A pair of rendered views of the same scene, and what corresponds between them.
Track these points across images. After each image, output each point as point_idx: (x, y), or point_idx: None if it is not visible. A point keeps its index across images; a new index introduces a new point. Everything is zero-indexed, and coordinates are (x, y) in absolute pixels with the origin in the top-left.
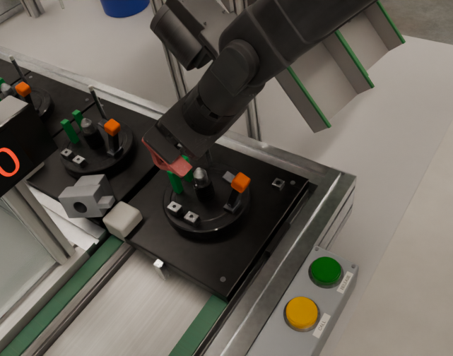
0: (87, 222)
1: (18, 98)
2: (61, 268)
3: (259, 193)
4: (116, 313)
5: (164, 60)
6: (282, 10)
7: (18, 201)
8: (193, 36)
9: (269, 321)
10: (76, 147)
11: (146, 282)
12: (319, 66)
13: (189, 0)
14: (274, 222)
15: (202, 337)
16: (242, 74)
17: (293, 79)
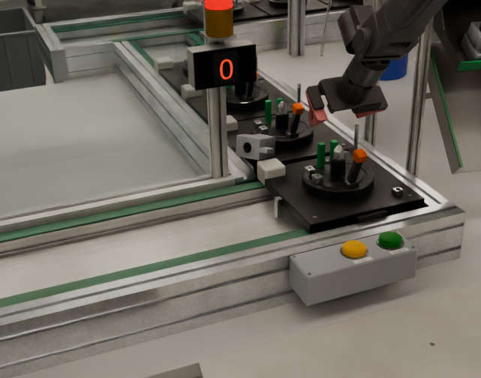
0: (245, 166)
1: (245, 85)
2: (213, 180)
3: (379, 192)
4: (232, 222)
5: (383, 118)
6: (384, 13)
7: (216, 107)
8: (355, 29)
9: (329, 246)
10: (266, 124)
11: (263, 217)
12: None
13: (360, 10)
14: (376, 208)
15: (280, 241)
16: (361, 44)
17: (446, 120)
